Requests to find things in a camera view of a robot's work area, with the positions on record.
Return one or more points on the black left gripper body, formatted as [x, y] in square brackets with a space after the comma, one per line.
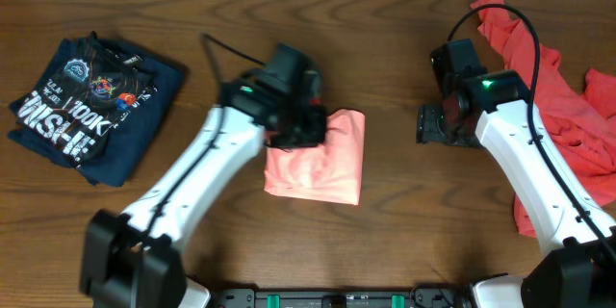
[299, 128]

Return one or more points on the salmon pink printed t-shirt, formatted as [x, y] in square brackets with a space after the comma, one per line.
[329, 172]

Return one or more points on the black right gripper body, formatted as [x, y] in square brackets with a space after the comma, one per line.
[438, 124]

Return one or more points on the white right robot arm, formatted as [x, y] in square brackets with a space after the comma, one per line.
[575, 235]

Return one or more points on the red crumpled t-shirt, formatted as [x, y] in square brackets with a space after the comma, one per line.
[582, 126]

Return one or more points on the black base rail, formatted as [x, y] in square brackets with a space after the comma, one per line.
[430, 297]

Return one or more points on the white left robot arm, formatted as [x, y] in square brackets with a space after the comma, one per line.
[134, 259]

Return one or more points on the folded navy printed t-shirt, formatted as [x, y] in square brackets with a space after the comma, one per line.
[96, 107]

